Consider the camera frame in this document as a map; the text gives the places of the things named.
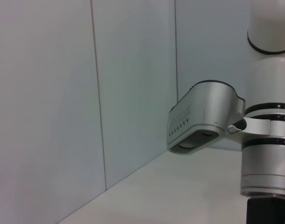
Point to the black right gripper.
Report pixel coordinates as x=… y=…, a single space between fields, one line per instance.
x=268 y=212

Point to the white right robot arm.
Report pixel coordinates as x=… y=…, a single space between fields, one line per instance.
x=268 y=168

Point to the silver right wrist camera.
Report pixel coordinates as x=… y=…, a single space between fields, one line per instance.
x=210 y=109

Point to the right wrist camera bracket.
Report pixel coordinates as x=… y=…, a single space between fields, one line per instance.
x=259 y=124

